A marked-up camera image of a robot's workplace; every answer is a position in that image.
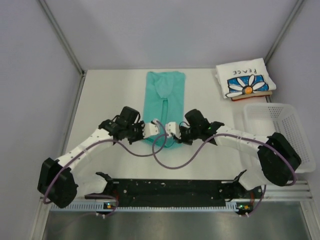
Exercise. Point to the white plastic basket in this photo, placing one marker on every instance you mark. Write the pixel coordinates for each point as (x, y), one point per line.
(267, 118)

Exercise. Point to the aluminium frame post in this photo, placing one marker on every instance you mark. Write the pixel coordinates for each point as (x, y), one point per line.
(60, 36)
(294, 13)

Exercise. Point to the folded white daisy t shirt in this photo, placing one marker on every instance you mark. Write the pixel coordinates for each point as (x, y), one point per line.
(243, 78)

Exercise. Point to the light blue cable duct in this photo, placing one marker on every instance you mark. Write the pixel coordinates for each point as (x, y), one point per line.
(105, 206)

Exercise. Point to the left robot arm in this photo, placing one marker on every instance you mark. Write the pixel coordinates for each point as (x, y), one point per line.
(69, 176)

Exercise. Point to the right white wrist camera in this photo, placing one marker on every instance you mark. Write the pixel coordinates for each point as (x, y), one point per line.
(173, 130)

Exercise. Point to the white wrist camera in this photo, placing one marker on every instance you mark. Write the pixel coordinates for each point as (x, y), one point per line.
(173, 130)
(151, 129)

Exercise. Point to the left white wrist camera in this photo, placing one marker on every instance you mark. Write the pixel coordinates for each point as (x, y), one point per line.
(151, 129)

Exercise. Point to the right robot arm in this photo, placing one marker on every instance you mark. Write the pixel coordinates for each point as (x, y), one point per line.
(273, 159)

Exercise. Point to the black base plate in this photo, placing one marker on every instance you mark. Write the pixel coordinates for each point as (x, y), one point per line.
(177, 193)

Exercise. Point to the folded red t shirt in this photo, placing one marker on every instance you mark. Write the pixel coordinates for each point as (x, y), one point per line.
(252, 95)

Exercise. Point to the teal t shirt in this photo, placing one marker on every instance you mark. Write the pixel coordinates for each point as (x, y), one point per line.
(164, 97)

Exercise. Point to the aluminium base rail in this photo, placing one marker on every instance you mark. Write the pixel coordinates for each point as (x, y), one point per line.
(298, 192)

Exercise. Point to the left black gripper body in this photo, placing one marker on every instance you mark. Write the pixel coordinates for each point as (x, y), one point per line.
(135, 132)

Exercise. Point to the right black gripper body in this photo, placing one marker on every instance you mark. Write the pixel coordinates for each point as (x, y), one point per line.
(188, 135)

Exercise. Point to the right aluminium frame post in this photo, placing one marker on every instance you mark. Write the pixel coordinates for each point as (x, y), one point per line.
(294, 13)

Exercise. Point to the left aluminium frame post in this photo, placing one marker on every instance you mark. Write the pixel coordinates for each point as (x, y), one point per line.
(60, 36)

